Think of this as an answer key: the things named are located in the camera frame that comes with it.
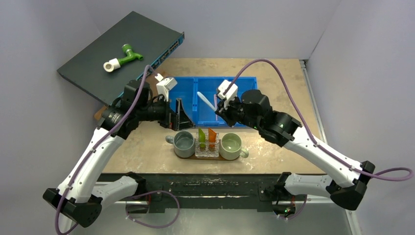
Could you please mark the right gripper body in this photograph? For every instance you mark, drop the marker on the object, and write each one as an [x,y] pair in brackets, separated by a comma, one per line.
[225,111]

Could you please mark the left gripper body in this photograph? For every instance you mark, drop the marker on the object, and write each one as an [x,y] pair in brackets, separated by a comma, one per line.
[159,111]

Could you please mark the blue divided plastic bin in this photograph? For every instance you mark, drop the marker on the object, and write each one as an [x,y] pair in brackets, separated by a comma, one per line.
[197,110]

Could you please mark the grey mug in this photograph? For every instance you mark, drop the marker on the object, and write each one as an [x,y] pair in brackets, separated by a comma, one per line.
[183,144]

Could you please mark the green toothpaste tube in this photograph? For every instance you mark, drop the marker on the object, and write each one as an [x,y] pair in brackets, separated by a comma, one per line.
[201,139]

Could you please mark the white toothbrush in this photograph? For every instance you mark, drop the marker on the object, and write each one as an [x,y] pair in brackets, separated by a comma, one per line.
[206,101]

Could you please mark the clear plastic blister pack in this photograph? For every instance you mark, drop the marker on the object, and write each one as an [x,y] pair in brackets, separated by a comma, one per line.
[206,152]

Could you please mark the brown oval wooden tray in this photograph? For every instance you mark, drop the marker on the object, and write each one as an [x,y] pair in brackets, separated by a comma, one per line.
[193,157]

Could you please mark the light green mug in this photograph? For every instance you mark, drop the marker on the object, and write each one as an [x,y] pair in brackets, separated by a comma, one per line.
[231,147]

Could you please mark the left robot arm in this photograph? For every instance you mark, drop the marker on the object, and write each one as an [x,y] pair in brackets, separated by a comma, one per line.
[77,200]

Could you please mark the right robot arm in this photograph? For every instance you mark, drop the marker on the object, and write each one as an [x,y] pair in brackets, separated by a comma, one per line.
[344,180]

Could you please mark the pink toothbrush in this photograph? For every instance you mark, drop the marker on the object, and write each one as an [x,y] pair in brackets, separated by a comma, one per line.
[216,106]

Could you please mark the green white pipe fitting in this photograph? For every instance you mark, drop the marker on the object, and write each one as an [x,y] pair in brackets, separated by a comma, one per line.
[116,63]

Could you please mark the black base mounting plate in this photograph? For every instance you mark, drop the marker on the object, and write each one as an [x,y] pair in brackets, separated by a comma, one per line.
[260,192]

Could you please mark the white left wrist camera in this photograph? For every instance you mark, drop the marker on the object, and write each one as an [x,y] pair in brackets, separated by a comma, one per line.
[165,85]

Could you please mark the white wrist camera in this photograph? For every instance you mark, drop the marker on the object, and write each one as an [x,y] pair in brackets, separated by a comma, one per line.
[227,92]
[165,85]

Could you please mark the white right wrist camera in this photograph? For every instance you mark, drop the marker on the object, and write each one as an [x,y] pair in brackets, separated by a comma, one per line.
[227,92]

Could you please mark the dark network switch box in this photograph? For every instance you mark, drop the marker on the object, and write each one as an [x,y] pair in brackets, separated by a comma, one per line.
[119,55]

